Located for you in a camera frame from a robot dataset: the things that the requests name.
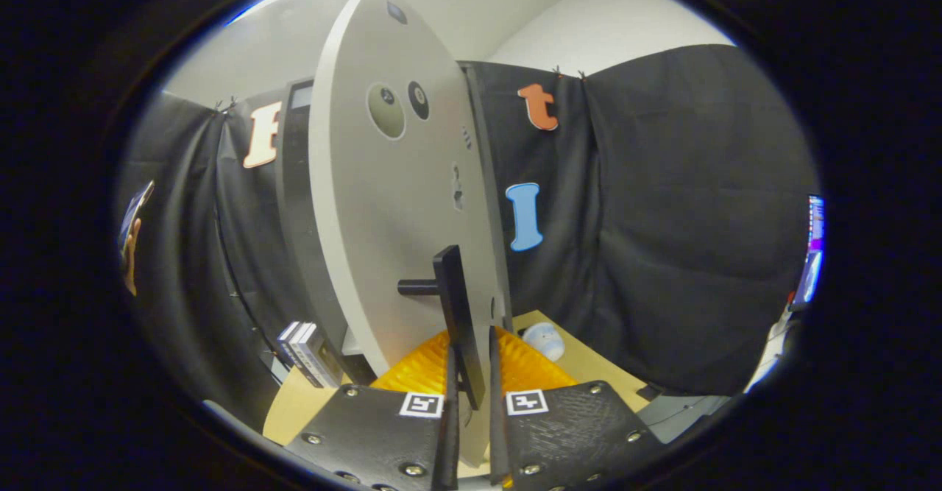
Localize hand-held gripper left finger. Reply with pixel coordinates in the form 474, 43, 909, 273
283, 328, 461, 491

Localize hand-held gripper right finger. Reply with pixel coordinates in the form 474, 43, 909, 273
487, 325, 667, 491

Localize black door handle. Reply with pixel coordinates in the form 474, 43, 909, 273
397, 246, 486, 411

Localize grey cabinet door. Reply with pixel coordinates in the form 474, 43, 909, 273
308, 0, 509, 381

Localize white round container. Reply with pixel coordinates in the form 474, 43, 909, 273
521, 322, 566, 363

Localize small upright books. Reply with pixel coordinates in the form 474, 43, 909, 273
277, 320, 343, 390

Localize dark grey cabinet body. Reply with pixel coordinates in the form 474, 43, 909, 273
274, 63, 516, 389

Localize black backdrop cloth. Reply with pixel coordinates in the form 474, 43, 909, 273
118, 43, 821, 403

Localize lit computer monitor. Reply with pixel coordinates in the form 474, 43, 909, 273
791, 195, 826, 311

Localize dark smartphone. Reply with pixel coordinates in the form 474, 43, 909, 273
118, 180, 155, 249

